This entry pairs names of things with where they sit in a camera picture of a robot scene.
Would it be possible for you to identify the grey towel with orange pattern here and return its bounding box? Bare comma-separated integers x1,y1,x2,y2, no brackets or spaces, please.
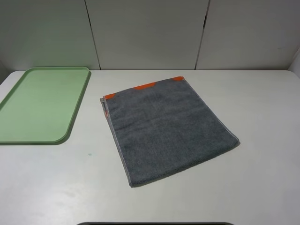
100,76,240,187

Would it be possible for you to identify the green plastic tray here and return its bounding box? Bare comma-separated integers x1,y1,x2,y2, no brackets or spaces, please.
0,67,90,145

